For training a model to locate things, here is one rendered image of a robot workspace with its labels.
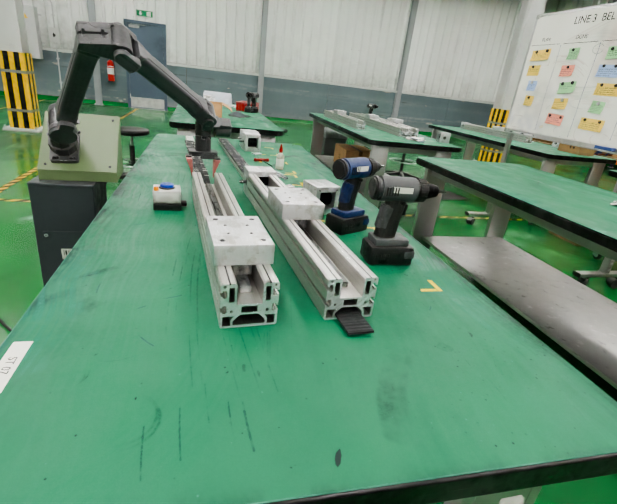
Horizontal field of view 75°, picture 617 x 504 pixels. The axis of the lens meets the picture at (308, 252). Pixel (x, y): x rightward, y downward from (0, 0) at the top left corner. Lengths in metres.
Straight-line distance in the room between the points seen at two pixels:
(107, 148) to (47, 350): 1.04
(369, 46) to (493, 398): 12.78
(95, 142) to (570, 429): 1.56
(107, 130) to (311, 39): 11.26
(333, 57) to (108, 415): 12.57
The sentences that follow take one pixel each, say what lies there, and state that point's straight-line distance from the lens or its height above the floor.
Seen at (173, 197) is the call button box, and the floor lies 0.82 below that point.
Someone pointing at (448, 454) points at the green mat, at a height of 0.78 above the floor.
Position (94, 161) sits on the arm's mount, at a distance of 1.63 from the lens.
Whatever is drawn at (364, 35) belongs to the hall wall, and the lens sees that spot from 13.18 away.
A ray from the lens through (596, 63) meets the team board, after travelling 4.00.
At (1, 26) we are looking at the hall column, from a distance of 7.75.
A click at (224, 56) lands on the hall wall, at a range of 12.38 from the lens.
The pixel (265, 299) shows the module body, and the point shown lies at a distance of 0.71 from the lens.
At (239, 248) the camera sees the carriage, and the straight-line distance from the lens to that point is 0.73.
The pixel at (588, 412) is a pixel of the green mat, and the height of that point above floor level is 0.78.
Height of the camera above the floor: 1.18
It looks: 23 degrees down
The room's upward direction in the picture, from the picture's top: 7 degrees clockwise
